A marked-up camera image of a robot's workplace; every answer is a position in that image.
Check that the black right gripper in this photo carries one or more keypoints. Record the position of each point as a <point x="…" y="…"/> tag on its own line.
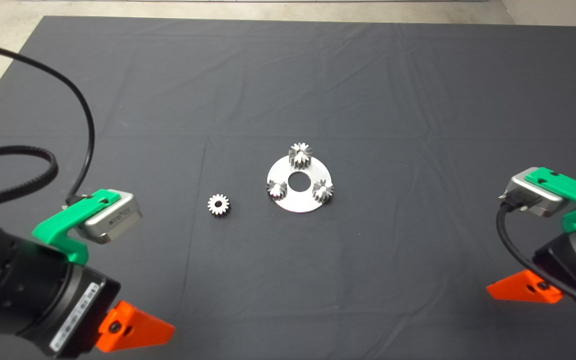
<point x="565" y="260"/>

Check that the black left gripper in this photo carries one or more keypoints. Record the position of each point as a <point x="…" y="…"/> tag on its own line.
<point x="85" y="310"/>

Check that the small steel gear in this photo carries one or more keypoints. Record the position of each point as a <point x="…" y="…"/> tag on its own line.
<point x="277" y="190"/>
<point x="323" y="192"/>
<point x="218" y="205"/>

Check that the large steel gear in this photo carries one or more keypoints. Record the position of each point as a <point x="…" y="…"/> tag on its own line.
<point x="300" y="156"/>

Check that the round metal plate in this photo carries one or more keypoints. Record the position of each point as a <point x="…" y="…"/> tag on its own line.
<point x="298" y="204"/>

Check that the dark grey table cloth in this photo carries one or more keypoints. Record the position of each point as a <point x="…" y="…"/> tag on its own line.
<point x="368" y="75"/>

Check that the right silver camera box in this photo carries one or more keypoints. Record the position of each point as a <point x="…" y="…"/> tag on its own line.
<point x="528" y="192"/>

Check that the silver camera box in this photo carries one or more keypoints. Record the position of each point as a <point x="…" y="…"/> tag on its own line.
<point x="113" y="220"/>
<point x="528" y="192"/>

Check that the left silver camera box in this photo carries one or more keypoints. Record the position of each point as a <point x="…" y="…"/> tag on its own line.
<point x="113" y="220"/>

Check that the left green camera mount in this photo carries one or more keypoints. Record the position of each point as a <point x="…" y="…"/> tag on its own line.
<point x="50" y="230"/>

